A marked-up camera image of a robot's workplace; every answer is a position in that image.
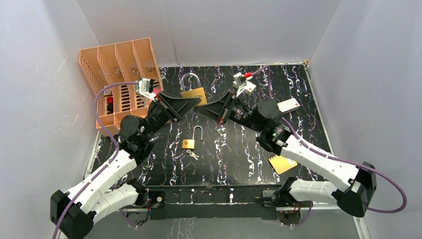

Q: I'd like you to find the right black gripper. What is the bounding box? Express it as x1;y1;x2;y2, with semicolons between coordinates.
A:
194;90;264;133

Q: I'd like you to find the brass padlock long shackle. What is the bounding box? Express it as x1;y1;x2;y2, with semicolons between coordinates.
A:
182;125;203;150

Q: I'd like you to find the silver key bunch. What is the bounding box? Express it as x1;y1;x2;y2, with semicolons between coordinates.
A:
186;149;198;160

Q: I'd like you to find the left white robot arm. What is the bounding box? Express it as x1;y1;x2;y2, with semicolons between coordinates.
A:
50;91;201;239

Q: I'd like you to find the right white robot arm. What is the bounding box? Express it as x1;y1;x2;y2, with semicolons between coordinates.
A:
197;92;377;218

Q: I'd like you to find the white green small box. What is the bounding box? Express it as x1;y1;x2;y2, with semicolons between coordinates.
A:
244;83;256;96

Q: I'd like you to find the orange plastic file organizer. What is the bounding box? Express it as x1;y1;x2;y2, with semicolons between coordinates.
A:
79;38;163;136

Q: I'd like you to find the red black item in organizer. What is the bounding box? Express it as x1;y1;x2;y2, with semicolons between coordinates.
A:
106;97;114;115

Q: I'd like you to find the white red small box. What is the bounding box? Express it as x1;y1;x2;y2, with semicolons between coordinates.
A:
277;98;301;114

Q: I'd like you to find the orange spiral notebook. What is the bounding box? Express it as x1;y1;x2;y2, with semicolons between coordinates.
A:
269;155;298;175

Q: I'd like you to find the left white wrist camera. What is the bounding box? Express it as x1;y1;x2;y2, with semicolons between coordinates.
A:
136;78;161;101

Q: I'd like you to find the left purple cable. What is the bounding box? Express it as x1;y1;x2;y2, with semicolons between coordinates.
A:
51;81;142;239

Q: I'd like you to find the purple cable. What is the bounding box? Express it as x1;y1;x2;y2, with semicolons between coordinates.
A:
245;65;408;228
51;81;142;239

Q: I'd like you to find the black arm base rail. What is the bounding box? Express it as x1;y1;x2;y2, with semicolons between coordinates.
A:
66;184;363;228

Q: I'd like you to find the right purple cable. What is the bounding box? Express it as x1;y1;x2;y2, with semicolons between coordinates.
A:
245;65;408;228

